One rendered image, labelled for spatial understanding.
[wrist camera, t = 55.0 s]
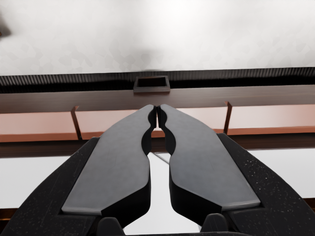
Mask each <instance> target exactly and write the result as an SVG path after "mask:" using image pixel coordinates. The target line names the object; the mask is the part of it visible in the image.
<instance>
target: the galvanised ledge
mask: <svg viewBox="0 0 315 236"><path fill-rule="evenodd" d="M0 32H1V33H2V35H1V36H0V76H8V75H40V74H89V73H122V72H154V71H187V70H220V69H252V68H285V67H315V0H0Z"/></svg>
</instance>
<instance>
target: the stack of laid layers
mask: <svg viewBox="0 0 315 236"><path fill-rule="evenodd" d="M224 134H226V133H224ZM227 136H228V137H230V138H231V139H232V140H234V141H235V142H236V143H238V144H239V145H240V146H242V147H243V148H244V149H246V150H261V149H289V148H315V133H273V134H243V135H227ZM88 141H89V140H83V139H82V137H80V138H79V140H50V141H20V142H0V158H10V157H40V156H69V155H73V154H74V153H75V152H76V151H77V150H78V149H80V148H81V147H82V146H83V145H84V144H85V143H86V142H88ZM151 144H152V149H151V151H150V152H152V153H154V154H155V155H156V156H158V155H157V154H156V153H168V152H167V150H166V149H165V137H154V138H151ZM158 157H159V158H161V157H160V156H158ZM161 159H162V160H164V159H163V158H161ZM164 161H165V160H164ZM165 162H167V161H165ZM167 163H168V162H167ZM168 164H169V163H168Z"/></svg>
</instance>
